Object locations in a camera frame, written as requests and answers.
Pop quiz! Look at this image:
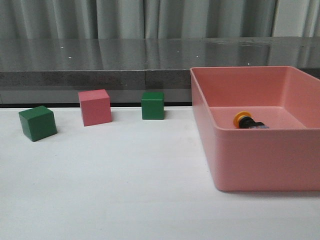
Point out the green wooden cube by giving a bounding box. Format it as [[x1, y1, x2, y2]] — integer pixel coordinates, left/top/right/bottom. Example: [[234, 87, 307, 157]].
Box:
[[141, 92, 165, 120], [18, 105, 58, 142]]

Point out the pink wooden cube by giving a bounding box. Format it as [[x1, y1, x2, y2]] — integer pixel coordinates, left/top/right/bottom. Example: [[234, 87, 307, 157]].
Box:
[[78, 89, 113, 127]]

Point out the left green wooden cube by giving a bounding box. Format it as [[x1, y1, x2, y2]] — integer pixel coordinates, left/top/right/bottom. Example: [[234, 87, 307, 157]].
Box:
[[18, 105, 58, 142]]

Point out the grey stone counter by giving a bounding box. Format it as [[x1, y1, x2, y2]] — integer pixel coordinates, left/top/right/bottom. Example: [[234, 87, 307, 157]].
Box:
[[0, 37, 320, 108]]

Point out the grey curtain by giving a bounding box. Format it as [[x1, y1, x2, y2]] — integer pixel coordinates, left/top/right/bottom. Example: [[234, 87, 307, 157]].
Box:
[[0, 0, 320, 39]]

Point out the pink plastic bin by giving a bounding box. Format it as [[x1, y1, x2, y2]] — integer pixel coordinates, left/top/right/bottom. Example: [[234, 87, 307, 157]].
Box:
[[190, 66, 320, 191]]

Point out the yellow push button switch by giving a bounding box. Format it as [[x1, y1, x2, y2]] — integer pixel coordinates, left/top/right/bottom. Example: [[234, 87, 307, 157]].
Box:
[[233, 111, 269, 129]]

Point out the right green wooden cube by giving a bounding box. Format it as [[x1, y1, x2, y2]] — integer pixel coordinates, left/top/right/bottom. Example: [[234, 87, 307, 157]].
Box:
[[141, 92, 165, 120]]

